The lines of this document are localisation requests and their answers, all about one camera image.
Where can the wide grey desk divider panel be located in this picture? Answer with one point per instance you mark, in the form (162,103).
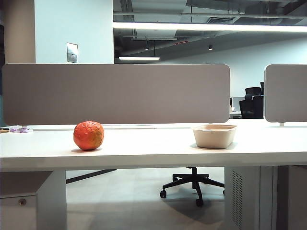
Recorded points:
(115,95)

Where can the perforated white desk leg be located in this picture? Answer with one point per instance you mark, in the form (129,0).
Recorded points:
(249,198)

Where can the red ceiling sign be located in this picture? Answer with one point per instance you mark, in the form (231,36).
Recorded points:
(180,43)

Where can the plain white desk leg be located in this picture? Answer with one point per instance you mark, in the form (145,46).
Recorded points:
(55,203)

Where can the black floor strip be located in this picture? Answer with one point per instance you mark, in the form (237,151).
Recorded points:
(91,176)

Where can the short hanging linear lamp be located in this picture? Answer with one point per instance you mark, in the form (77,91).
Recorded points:
(139,58)

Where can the black swivel chair base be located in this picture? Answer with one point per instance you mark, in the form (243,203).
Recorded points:
(194,179)

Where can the grey under-desk cabinet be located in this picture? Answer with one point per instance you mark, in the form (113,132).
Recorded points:
(295,198)

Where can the beige paper lunchbox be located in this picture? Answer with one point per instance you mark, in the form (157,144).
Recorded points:
(213,139)

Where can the white drawer cabinet with lock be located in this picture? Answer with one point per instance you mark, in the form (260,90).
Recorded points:
(16,213)

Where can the narrow grey desk divider panel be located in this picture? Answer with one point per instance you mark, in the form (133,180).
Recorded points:
(287,95)

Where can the metal wall switch plate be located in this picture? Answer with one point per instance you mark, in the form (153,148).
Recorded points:
(72,52)

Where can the black mesh office chair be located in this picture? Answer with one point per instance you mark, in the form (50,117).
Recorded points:
(251,106)

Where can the ceiling air vent grille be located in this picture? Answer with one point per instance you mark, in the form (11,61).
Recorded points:
(220,20)

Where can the purple printed packet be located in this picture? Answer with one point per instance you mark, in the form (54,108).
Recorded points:
(20,130)

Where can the orange fruit with crinkled skin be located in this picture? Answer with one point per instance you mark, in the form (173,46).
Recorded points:
(87,135)

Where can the long ceiling light strip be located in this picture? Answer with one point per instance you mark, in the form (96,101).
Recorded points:
(204,26)

